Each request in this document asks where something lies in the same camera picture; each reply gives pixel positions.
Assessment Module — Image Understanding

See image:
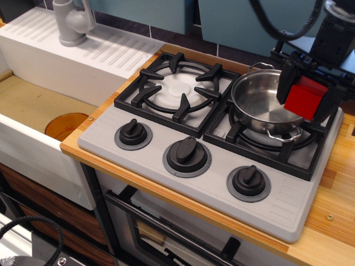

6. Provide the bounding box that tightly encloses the black stove knob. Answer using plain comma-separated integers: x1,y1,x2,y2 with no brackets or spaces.
226,165,271,203
163,136,212,178
114,119,153,151

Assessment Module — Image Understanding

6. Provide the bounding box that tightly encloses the black right burner grate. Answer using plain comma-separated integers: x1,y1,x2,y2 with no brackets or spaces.
203,98,342,181

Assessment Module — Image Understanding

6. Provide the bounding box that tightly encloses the stainless steel pan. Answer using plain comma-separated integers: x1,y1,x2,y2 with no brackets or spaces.
231,62,304,143

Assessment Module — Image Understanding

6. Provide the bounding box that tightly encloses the wooden drawer cabinet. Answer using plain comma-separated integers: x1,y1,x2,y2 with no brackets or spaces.
1,164,116,265

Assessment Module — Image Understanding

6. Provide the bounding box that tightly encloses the black right stove knob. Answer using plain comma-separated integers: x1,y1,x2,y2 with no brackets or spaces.
226,165,271,203

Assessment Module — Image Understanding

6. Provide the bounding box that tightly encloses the oven door with handle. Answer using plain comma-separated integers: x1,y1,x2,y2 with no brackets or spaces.
104,185,288,265

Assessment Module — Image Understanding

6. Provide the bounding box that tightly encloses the black left stove knob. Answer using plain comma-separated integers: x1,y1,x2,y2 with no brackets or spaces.
114,119,153,151

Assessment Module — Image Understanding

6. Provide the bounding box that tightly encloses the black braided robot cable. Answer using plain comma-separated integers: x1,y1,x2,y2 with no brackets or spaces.
248,0,325,41

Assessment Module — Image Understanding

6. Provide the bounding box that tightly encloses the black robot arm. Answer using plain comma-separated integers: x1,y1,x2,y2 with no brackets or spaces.
268,1,354,122

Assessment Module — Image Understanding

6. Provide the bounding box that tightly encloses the white toy sink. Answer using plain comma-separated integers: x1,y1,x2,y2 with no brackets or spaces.
1,7,163,210

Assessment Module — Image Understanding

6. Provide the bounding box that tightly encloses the black middle stove knob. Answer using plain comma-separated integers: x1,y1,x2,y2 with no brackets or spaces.
163,136,212,178

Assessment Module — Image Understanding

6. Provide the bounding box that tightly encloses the orange plastic plate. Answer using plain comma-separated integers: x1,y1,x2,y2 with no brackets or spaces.
44,112,88,141

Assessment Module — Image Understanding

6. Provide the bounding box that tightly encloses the grey toy faucet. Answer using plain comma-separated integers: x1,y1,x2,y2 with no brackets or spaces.
53,0,95,47

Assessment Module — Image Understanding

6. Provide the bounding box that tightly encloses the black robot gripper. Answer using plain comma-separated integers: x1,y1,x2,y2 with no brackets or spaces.
277,16,354,123

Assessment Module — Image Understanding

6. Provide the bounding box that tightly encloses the grey toy stove top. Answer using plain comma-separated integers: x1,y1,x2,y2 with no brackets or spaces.
78,52,344,242

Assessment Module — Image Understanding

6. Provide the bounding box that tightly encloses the black left burner grate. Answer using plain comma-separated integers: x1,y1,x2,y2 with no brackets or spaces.
114,52,240,138

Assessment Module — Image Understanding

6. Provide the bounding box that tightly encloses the black braided foreground cable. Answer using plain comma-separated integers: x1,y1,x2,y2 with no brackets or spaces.
0,216,64,266

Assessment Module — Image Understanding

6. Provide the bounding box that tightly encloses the red cube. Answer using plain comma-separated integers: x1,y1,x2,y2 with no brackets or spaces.
284,76,328,121

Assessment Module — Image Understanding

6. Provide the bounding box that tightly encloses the black burner grate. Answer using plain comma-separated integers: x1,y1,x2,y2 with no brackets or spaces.
203,98,342,181
114,52,240,138

